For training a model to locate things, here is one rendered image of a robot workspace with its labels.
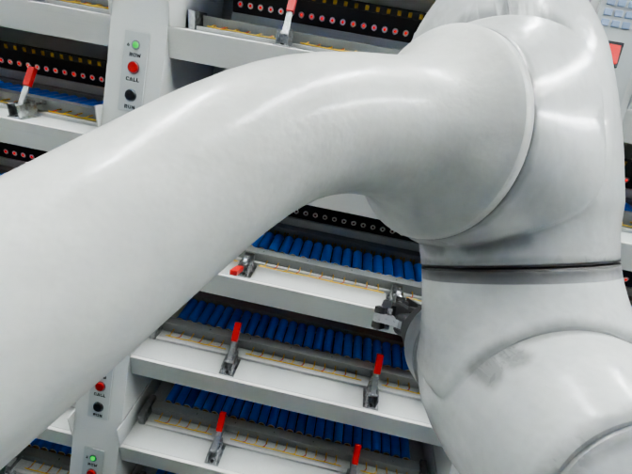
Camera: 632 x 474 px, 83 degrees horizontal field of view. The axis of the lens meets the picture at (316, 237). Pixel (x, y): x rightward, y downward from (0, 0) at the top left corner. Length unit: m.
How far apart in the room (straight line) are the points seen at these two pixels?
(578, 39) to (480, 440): 0.18
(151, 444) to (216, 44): 0.74
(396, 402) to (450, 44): 0.64
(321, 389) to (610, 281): 0.57
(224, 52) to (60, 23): 0.27
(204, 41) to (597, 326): 0.61
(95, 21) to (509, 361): 0.72
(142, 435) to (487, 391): 0.77
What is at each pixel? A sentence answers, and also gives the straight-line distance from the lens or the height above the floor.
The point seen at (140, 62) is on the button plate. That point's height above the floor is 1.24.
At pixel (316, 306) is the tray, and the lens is 0.63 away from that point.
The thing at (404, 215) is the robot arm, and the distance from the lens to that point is 0.18.
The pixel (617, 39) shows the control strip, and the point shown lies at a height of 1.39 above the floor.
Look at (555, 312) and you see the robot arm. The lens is 0.20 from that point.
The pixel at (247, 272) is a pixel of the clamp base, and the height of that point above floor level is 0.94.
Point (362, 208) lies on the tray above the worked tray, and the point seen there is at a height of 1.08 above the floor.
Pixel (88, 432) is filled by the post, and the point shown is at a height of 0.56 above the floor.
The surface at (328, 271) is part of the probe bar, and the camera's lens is 0.65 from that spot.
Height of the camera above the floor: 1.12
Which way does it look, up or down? 10 degrees down
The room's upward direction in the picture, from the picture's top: 11 degrees clockwise
